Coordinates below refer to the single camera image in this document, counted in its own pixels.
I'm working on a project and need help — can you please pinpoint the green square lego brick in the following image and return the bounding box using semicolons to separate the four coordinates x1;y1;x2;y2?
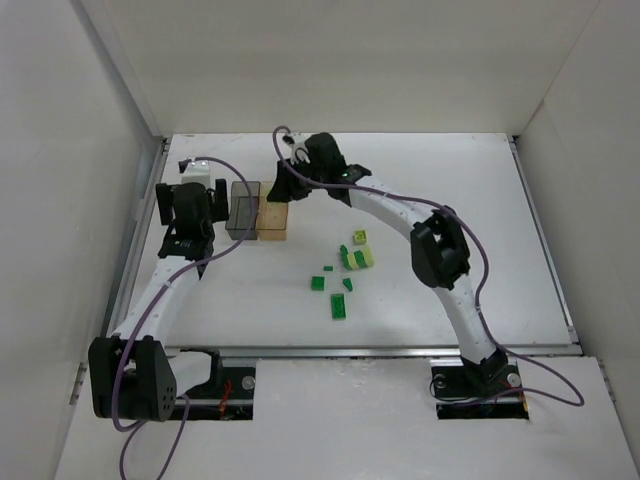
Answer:
310;276;325;291

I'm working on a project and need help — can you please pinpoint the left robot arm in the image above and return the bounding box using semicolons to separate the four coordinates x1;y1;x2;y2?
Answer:
89;179;229;422

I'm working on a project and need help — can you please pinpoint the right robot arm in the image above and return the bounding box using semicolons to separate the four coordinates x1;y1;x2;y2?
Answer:
268;126;517;399

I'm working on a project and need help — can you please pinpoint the orange transparent container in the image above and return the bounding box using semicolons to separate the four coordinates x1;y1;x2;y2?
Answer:
256;181;288;241

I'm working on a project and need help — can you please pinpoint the grey transparent container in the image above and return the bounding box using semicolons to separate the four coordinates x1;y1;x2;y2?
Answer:
225;181;260;241

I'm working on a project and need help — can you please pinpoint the lime square lego brick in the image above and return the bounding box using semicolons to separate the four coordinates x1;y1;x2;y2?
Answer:
352;230;368;245

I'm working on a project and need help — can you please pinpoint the striped green lego stack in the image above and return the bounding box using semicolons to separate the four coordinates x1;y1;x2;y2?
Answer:
339;245;375;270

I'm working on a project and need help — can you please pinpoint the small green wedge lego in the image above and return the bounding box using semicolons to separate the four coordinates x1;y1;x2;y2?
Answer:
342;278;354;292

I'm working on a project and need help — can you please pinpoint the long green lego brick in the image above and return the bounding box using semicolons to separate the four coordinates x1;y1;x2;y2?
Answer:
330;294;347;320

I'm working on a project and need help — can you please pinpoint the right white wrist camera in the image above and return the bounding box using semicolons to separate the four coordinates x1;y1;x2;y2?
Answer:
282;132;311;165

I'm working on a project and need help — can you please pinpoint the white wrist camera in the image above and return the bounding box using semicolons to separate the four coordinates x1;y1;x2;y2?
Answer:
178;158;211;189
282;132;311;165

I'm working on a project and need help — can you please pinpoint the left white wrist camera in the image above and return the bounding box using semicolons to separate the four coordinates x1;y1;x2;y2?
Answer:
178;158;211;189

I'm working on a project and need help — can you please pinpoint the metal table edge rail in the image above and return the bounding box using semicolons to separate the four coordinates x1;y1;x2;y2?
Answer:
164;345;584;360

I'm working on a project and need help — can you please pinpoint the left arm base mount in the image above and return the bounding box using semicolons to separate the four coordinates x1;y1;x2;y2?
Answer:
187;365;257;421

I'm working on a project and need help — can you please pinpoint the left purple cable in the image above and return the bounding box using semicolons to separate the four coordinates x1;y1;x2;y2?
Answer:
110;157;264;480

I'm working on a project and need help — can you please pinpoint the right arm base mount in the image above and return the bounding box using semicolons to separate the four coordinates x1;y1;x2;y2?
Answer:
429;362;529;420

